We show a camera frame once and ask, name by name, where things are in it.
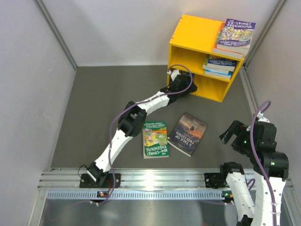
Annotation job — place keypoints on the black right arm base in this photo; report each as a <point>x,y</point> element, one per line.
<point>215,180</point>

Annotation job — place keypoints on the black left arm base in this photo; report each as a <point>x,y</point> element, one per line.
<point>87,182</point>

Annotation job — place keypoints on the dark Tale of Two Cities book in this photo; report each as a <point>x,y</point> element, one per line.
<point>187,134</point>

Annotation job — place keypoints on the blue 26-storey book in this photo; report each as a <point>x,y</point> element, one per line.
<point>218,74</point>

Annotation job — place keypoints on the aluminium mounting rail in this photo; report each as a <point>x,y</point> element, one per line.
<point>136,184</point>

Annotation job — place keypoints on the orange 78-storey book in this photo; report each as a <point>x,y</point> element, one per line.
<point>225,52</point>

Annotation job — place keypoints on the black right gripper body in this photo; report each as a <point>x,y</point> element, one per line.
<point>242,142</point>

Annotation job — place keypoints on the yellow wooden shelf cabinet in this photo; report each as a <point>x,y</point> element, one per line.
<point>192,41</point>

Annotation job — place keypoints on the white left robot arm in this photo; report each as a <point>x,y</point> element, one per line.
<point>129,123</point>

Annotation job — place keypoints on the dark green treehouse book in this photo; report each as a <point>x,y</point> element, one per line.
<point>155,143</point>

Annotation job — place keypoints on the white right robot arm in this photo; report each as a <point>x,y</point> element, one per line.
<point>257,142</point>

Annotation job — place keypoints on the blue 39-storey book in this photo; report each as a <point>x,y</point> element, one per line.
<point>214,62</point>

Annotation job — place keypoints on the purple 52-storey book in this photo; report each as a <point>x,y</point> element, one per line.
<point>235,36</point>

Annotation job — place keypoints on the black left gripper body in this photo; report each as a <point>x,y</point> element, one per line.
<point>185,86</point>

